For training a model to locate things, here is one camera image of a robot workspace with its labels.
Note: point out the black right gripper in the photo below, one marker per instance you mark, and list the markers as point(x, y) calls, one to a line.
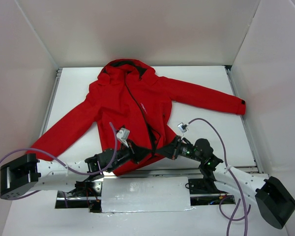
point(175, 148)

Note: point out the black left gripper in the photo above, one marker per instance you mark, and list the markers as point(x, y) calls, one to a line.
point(133, 151)

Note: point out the red hooded jacket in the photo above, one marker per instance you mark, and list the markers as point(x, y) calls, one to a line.
point(142, 103)

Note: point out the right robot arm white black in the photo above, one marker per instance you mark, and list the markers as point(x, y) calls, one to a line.
point(275, 203)

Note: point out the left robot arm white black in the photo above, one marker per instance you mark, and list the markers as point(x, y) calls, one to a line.
point(27, 173)

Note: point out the white foil covered block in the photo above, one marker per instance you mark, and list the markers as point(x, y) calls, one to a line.
point(153, 194)

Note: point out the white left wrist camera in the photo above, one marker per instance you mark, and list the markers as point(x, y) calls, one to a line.
point(122, 136)

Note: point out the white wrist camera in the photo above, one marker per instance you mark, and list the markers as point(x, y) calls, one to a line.
point(183, 127)
point(122, 136)

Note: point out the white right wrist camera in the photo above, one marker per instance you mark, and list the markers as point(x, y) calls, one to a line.
point(183, 127)

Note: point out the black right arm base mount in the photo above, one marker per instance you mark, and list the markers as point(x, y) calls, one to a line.
point(204, 193)

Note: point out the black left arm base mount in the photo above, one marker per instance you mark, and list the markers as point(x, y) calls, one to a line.
point(85, 195)

